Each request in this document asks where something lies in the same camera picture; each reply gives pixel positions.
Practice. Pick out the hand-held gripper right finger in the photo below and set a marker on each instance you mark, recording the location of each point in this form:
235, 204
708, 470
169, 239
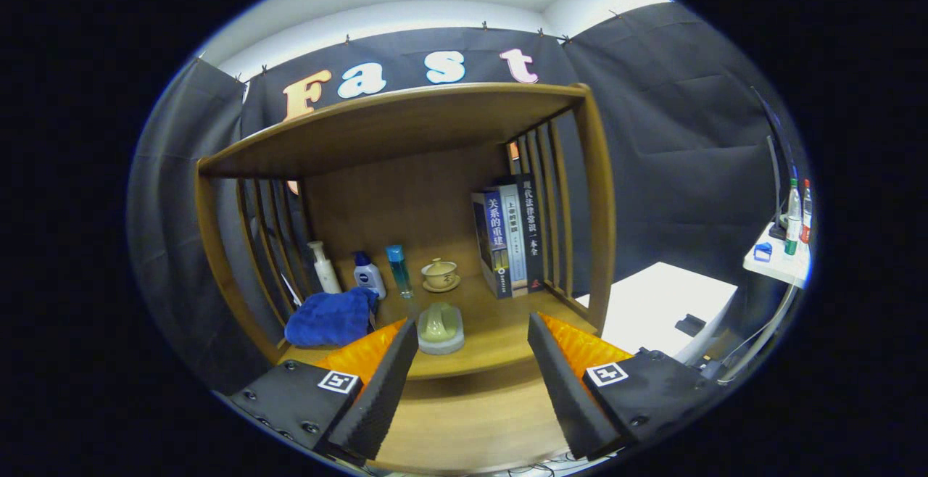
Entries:
562, 390

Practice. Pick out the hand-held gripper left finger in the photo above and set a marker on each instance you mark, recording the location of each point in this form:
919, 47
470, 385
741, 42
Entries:
384, 390

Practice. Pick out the wooden countertop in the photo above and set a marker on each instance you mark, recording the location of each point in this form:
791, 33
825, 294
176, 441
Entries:
500, 332

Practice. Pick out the wooden cabinet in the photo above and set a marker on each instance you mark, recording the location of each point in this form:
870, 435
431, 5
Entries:
399, 201

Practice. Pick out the blue towel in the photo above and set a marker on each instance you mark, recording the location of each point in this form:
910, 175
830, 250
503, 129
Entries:
326, 317

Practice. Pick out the white lotion bottle blue cap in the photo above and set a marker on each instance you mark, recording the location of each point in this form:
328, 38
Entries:
370, 278

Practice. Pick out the blue glass bottle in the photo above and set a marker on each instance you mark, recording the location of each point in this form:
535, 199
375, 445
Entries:
399, 270

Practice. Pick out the beige lidded teacup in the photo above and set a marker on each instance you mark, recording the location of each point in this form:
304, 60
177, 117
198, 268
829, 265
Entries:
440, 274

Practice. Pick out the white pump bottle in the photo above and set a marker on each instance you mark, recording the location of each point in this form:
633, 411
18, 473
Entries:
326, 274

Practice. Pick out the white-spine book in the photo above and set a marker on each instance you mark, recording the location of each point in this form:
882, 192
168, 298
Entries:
515, 238

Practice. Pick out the black-spine book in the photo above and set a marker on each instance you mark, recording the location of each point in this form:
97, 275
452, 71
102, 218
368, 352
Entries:
533, 230

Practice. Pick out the blue-spine book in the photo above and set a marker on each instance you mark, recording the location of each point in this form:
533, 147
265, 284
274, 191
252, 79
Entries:
494, 238

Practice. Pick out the small blue object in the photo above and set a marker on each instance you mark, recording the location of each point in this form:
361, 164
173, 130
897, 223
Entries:
763, 251

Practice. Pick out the white side table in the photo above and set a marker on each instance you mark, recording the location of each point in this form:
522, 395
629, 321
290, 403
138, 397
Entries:
779, 265

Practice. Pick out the green-label bottle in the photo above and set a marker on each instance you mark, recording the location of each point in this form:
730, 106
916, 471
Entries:
792, 223

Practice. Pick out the red-label bottle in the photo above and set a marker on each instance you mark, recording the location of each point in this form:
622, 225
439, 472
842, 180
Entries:
805, 216

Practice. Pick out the dark monitor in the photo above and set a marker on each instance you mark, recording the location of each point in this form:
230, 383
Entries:
779, 172

